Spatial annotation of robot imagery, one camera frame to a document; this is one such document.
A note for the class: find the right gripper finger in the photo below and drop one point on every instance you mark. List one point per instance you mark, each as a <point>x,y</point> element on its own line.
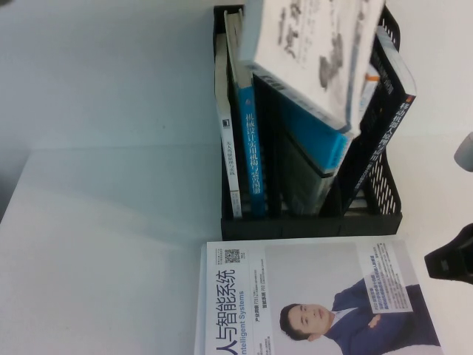
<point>454,262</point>

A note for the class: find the white car suspension book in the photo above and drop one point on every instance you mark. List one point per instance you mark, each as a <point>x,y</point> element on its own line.
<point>295,37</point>

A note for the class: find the black mobile robot book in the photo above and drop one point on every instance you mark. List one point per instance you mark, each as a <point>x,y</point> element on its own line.
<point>391,129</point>

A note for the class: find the black perforated plastic book stand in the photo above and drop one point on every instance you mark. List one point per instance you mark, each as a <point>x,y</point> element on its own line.
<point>281,227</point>

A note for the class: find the thick blue spine book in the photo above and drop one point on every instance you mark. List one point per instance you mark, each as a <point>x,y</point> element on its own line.
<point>253,148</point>

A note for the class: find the thin white spine book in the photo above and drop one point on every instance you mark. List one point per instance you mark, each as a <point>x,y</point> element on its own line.
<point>231,166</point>

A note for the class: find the magazine with suited man cover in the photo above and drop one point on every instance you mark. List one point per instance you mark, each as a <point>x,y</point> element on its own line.
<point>295,266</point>

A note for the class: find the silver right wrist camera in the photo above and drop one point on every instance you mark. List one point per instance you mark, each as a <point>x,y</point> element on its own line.
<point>465,151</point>

